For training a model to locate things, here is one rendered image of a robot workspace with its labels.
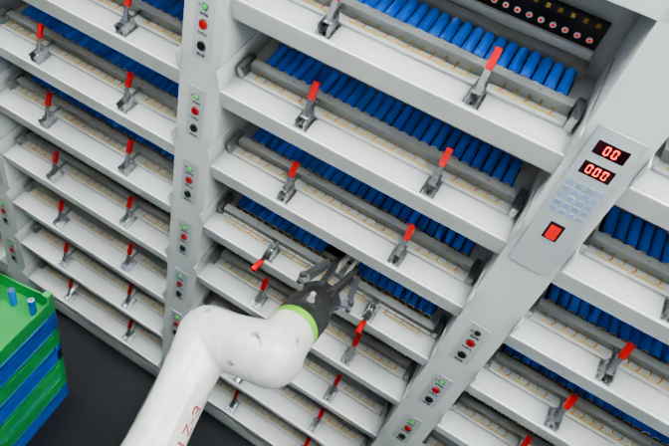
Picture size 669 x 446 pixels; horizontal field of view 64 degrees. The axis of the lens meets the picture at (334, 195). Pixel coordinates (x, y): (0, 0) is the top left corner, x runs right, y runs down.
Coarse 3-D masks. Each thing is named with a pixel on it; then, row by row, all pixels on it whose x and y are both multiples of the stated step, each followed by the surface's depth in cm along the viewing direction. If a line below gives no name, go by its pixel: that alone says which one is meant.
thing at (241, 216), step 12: (228, 204) 128; (240, 216) 127; (240, 228) 127; (252, 228) 127; (264, 228) 126; (264, 240) 125; (276, 240) 125; (288, 240) 124; (300, 252) 123; (312, 252) 123; (300, 264) 123; (336, 276) 122; (360, 288) 120; (372, 288) 120; (384, 300) 119; (396, 312) 119; (408, 312) 118; (420, 324) 117; (432, 324) 117
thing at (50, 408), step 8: (64, 384) 175; (64, 392) 177; (56, 400) 174; (48, 408) 171; (40, 416) 168; (48, 416) 173; (32, 424) 171; (40, 424) 170; (24, 432) 169; (32, 432) 167; (24, 440) 164
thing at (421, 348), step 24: (216, 216) 129; (216, 240) 130; (240, 240) 126; (264, 264) 124; (288, 264) 124; (336, 312) 122; (360, 312) 119; (384, 312) 120; (384, 336) 118; (408, 336) 117; (432, 336) 117
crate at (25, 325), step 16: (0, 288) 151; (16, 288) 150; (0, 304) 147; (48, 304) 145; (0, 320) 144; (16, 320) 145; (32, 320) 141; (0, 336) 141; (16, 336) 137; (0, 352) 133
